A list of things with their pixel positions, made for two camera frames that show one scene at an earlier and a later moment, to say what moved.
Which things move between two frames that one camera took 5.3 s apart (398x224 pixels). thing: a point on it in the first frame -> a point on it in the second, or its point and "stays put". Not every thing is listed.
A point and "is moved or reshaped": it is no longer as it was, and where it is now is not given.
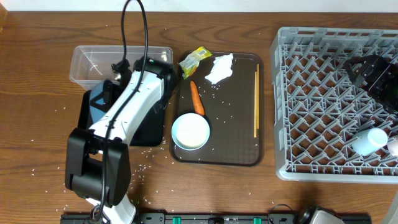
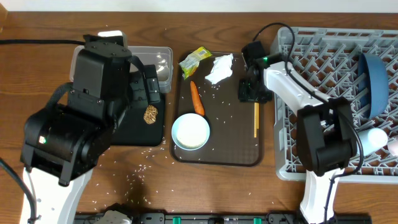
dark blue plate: (96, 112) is moved or reshaped
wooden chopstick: (255, 106) stays put
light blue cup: (368, 141) stays put
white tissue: (221, 68) stays put
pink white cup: (392, 146) stays put
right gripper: (361, 70) -> (254, 94)
